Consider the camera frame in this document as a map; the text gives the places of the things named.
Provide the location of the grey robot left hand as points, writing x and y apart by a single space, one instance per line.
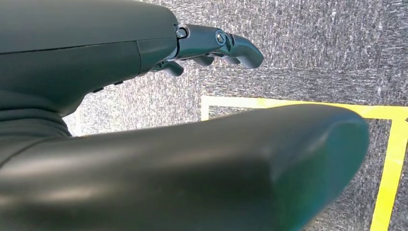
159 178

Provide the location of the yellow floor tape square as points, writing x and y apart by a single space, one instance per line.
287 103

